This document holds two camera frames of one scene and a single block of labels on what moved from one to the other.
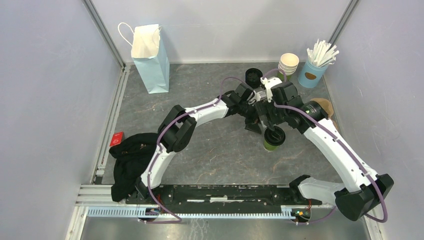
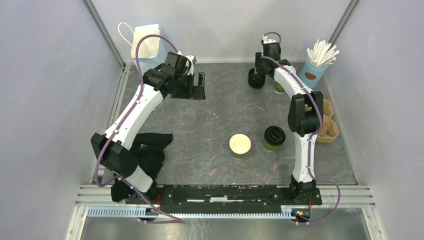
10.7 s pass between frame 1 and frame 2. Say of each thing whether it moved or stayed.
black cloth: stayed
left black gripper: moved
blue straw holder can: stayed
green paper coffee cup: stayed
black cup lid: stayed
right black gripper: moved
